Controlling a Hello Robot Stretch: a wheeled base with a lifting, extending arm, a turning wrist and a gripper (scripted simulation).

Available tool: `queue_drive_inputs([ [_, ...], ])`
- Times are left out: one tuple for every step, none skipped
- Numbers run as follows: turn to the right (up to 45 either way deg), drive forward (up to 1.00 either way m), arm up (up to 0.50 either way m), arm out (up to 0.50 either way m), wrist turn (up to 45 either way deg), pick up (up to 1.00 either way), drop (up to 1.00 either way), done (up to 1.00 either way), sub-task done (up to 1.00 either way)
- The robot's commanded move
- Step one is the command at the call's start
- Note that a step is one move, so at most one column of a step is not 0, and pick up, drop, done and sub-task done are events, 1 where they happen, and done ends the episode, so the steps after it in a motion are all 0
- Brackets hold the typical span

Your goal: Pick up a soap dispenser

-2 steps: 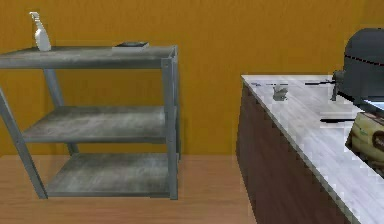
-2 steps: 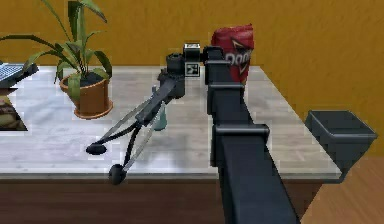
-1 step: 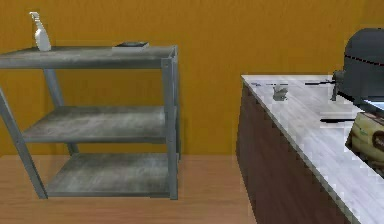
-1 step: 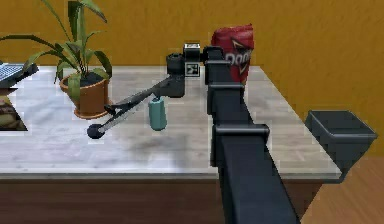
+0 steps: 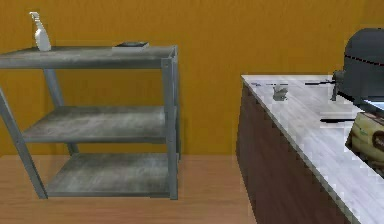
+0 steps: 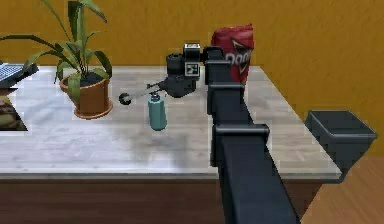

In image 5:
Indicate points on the dark flat book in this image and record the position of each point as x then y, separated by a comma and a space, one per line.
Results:
131, 45

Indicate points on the white spray bottle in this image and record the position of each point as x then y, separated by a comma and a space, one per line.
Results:
42, 40

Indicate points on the beige bread loaf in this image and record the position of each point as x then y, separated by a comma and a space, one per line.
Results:
365, 140

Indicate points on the dark grey domed appliance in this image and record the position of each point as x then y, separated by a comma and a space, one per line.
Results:
365, 66

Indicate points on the grey metal shelf unit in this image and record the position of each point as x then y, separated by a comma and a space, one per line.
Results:
100, 125

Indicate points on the thin black utensil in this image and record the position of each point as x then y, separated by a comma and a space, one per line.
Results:
336, 120
318, 83

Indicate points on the brown cabinet with white worktop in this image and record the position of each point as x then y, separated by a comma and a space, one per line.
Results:
276, 173

